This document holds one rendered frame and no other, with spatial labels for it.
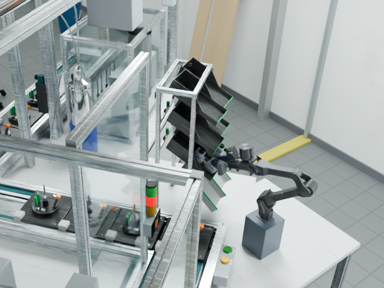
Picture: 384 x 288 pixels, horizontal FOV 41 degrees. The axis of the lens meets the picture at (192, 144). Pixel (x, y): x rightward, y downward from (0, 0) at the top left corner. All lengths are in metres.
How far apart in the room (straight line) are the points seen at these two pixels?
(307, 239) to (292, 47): 2.69
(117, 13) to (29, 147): 1.99
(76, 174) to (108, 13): 1.96
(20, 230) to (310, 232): 1.50
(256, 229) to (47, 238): 1.03
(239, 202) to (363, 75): 2.13
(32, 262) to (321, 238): 1.48
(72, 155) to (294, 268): 1.59
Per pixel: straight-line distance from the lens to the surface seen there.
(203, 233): 2.56
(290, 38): 5.11
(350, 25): 4.66
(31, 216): 2.71
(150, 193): 2.13
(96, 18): 3.30
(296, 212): 2.95
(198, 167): 2.52
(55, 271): 2.57
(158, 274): 0.99
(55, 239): 2.62
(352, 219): 4.39
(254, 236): 2.58
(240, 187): 3.06
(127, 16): 3.22
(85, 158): 1.29
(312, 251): 2.74
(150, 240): 2.52
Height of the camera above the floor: 2.72
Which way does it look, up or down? 33 degrees down
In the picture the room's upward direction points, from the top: 3 degrees clockwise
